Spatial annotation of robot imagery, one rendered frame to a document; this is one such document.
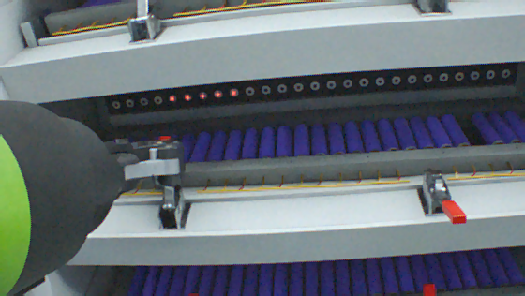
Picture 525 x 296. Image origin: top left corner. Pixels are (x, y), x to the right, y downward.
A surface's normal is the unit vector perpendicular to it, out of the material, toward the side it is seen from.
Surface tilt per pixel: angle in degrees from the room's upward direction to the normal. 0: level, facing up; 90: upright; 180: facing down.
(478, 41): 109
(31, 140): 57
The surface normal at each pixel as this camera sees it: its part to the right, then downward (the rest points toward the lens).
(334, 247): -0.06, 0.56
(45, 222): 0.99, 0.13
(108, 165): 0.95, -0.29
